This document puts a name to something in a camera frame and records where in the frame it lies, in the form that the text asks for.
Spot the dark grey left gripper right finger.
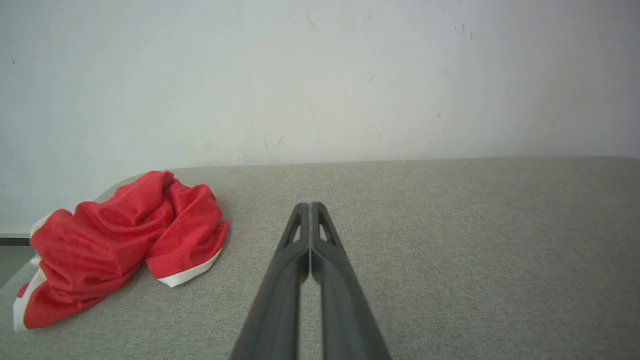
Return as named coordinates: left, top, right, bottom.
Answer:
left=311, top=202, right=392, bottom=360

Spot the red white basketball jersey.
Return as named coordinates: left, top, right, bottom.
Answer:
left=12, top=170, right=230, bottom=332

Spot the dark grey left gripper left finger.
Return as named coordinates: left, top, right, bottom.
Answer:
left=230, top=202, right=312, bottom=360

